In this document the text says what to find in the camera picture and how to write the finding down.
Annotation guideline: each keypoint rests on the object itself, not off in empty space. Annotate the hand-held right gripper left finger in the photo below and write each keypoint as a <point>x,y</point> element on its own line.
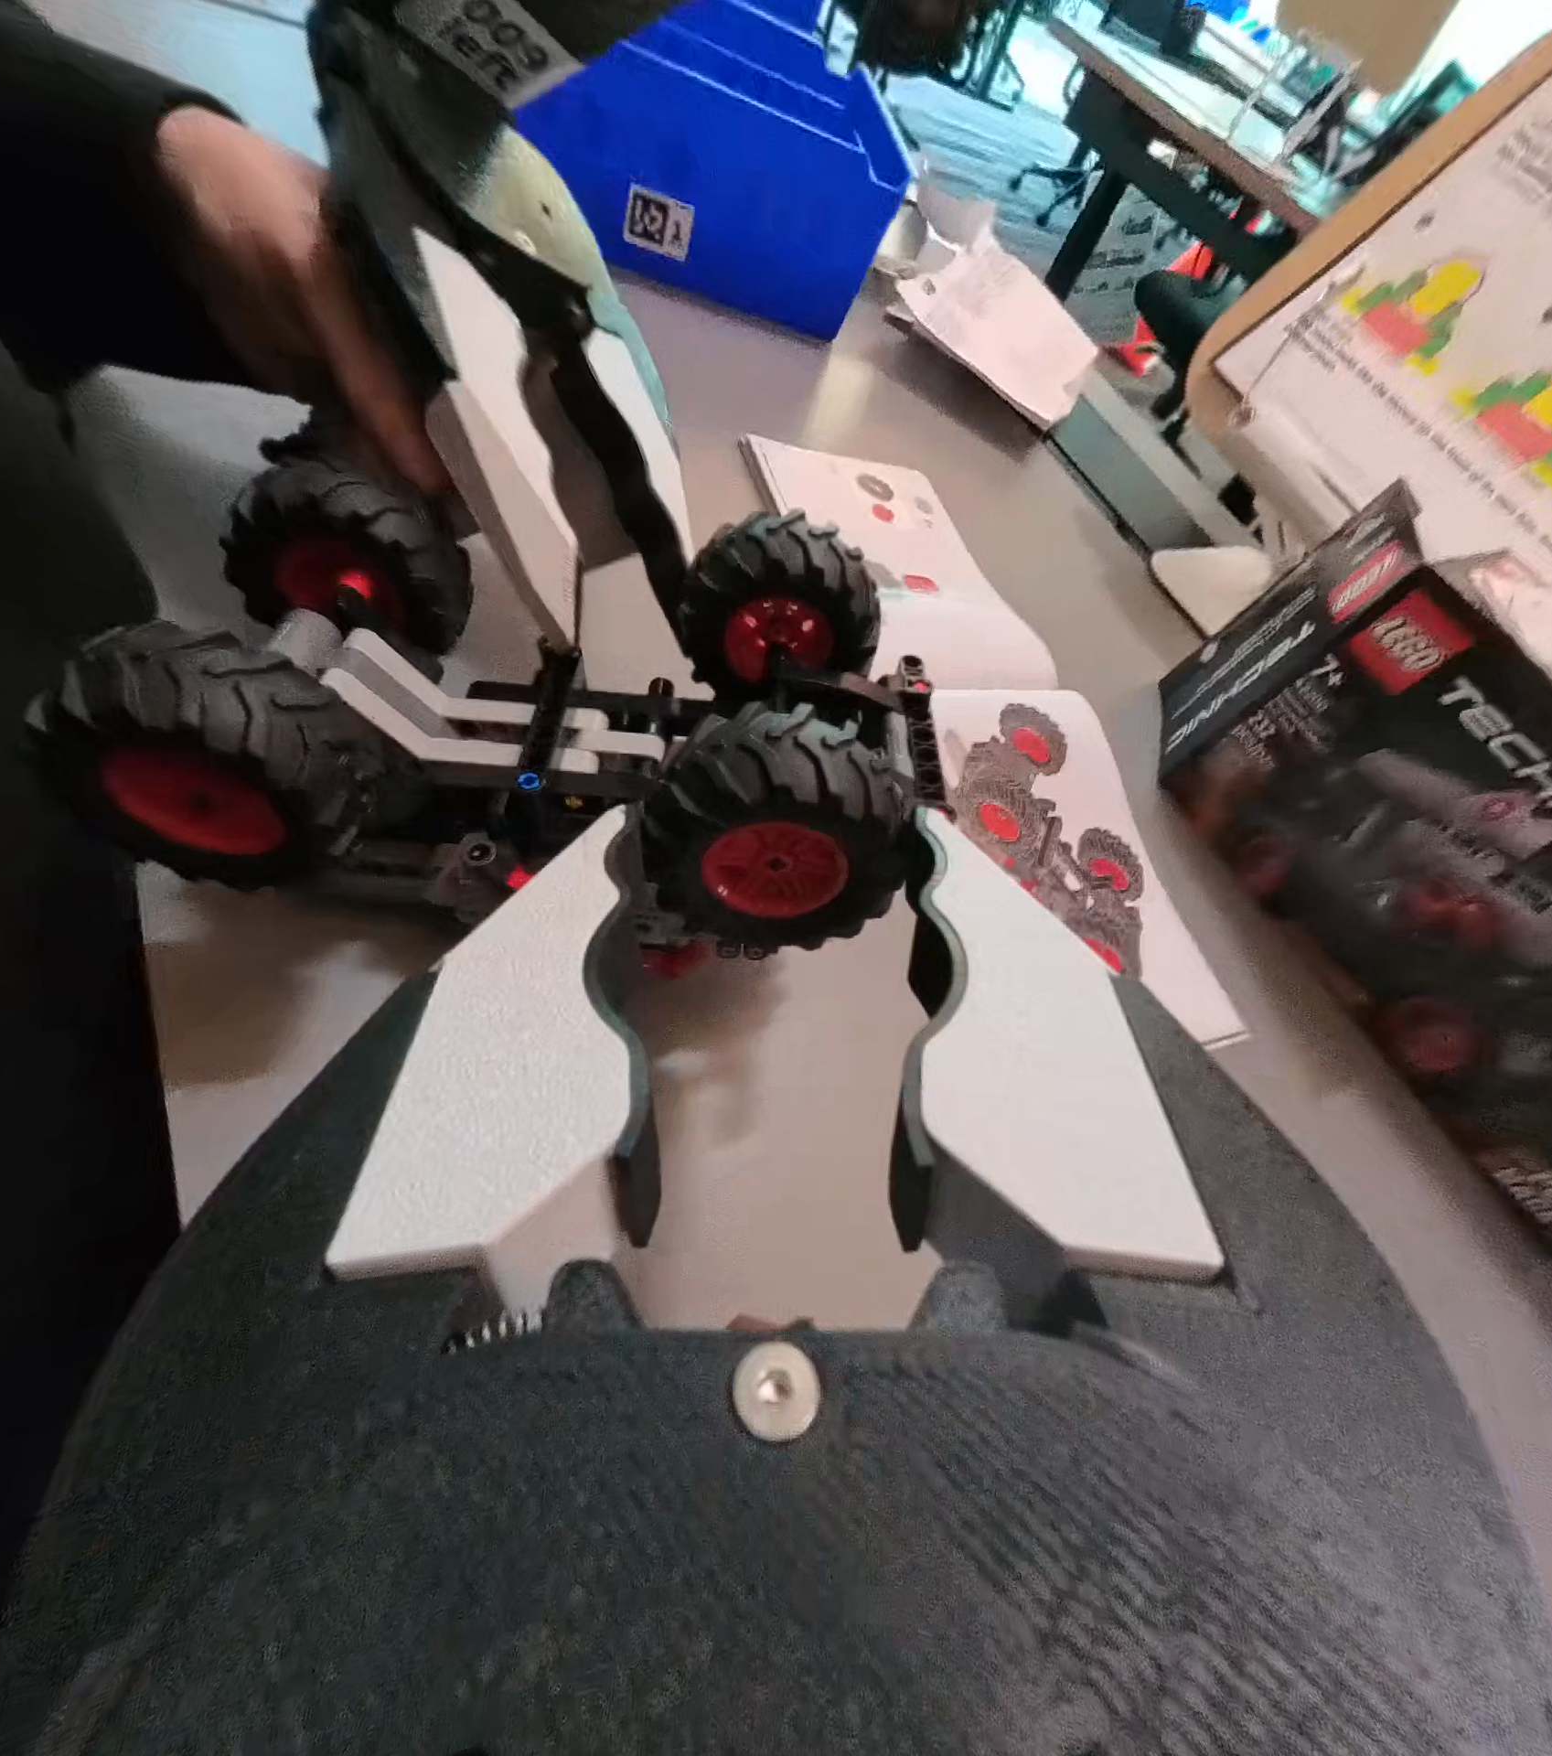
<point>501,1071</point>

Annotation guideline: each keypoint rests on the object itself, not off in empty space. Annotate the white paper sheets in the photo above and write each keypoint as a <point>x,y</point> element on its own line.
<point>997,316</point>

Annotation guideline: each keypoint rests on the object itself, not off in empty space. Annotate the grey desk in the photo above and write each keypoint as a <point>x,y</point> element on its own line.
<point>775,1166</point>

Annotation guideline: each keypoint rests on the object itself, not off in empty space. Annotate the red and black object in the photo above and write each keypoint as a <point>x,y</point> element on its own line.
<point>1188,296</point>

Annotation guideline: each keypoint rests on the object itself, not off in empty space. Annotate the cardboard board with printed sheet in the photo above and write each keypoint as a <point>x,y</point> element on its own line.
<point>1476,206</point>

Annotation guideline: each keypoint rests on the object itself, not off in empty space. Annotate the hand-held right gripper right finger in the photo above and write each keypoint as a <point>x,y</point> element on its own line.
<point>1065,1098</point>

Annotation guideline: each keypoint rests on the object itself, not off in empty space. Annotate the black toy box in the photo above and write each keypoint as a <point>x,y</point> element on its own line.
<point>1407,850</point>

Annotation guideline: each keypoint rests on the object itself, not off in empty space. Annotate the blue plastic bin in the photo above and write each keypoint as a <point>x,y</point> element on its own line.
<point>775,34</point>
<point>748,206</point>

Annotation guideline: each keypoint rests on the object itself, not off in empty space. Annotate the open instruction booklet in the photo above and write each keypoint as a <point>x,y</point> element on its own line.
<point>1133,891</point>

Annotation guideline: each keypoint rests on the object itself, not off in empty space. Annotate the background table with black legs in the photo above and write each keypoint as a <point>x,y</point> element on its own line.
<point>1175,123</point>

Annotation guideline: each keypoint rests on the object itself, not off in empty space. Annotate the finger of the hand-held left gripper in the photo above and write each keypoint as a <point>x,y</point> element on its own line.
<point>632,465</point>
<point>501,438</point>

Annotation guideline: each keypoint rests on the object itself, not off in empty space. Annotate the person's left hand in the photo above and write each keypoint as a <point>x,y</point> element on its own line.
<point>269,287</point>

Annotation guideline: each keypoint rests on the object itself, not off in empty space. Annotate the person's left forearm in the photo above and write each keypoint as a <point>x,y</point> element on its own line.
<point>22,178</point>

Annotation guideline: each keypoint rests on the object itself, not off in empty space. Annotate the toy monster truck chassis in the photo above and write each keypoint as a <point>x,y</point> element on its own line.
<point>748,856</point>

